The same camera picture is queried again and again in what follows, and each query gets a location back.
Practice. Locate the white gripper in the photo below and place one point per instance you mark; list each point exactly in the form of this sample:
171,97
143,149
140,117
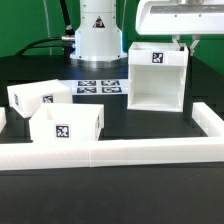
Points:
180,17

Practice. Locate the white drawer cabinet box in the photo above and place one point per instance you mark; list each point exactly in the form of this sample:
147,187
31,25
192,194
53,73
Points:
157,76

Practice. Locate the white front drawer tray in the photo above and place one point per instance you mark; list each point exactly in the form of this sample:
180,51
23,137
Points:
58,122

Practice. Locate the white drawer tray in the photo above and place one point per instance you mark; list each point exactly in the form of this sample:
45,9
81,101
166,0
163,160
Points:
58,122
27,98

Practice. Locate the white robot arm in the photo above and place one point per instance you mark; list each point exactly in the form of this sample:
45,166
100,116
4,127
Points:
98,40

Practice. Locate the fiducial marker sheet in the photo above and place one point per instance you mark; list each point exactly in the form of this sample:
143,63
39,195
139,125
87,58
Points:
97,87

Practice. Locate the white right fence rail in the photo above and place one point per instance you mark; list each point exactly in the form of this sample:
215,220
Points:
208,120

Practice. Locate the white fence rail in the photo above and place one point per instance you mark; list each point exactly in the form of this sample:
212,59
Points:
208,120
27,156
2,118

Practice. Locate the white front fence rail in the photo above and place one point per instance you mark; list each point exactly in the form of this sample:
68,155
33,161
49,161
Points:
27,156

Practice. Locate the white left fence rail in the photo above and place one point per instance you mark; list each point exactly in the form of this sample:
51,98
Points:
2,118

